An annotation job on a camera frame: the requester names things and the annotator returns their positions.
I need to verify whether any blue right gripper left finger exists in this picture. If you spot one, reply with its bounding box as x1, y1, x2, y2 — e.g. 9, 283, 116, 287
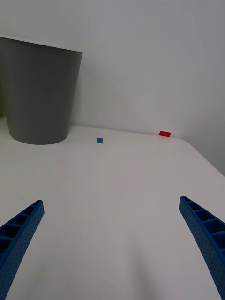
0, 199, 45, 300

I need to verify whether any grey plastic bin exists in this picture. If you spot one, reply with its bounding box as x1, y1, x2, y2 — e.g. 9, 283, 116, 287
0, 34, 83, 145

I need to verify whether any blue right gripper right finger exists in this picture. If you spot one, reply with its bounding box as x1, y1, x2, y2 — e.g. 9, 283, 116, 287
179, 195, 225, 300

